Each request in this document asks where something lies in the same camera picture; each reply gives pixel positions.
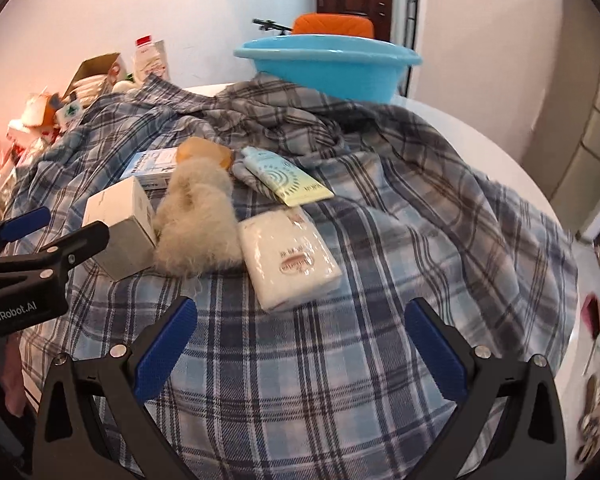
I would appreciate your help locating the orange translucent soap bar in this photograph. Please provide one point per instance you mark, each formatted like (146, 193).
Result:
(205, 152)

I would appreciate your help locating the pale blue yellow tube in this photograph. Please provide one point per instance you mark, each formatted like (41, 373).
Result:
(280, 175)

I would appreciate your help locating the white cardboard box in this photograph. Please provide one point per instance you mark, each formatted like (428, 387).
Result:
(115, 210)

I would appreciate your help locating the orange chair back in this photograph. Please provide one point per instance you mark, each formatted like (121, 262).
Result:
(330, 24)

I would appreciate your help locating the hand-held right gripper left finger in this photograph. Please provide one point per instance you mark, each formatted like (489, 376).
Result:
(165, 347)

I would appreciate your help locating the red dustpan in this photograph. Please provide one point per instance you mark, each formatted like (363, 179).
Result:
(592, 315)

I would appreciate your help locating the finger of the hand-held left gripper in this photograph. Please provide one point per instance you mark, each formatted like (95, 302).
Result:
(25, 222)
(75, 245)

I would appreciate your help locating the white tissue pack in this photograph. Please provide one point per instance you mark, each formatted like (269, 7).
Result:
(290, 260)

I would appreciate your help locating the blue grey plaid cloth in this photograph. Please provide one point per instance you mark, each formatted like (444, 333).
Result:
(380, 260)

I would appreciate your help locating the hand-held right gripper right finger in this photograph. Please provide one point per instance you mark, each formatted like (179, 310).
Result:
(440, 350)

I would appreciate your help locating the white carton with red cap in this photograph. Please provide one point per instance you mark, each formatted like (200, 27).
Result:
(150, 62)

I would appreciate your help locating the fluffy beige plush toy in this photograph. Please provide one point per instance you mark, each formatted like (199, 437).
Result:
(195, 230)

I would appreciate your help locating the light blue plastic basin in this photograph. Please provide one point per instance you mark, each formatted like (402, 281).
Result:
(330, 75)

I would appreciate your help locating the blue and white box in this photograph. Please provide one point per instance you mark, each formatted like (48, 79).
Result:
(150, 165)

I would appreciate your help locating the black bicycle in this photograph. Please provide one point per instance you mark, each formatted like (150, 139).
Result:
(270, 24)

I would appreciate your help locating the white round object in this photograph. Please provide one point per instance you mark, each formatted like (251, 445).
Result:
(124, 86)

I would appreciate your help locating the black framed glass door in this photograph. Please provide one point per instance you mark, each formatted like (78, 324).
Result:
(409, 25)

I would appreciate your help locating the open brown cardboard box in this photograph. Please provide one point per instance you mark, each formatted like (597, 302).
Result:
(97, 67)

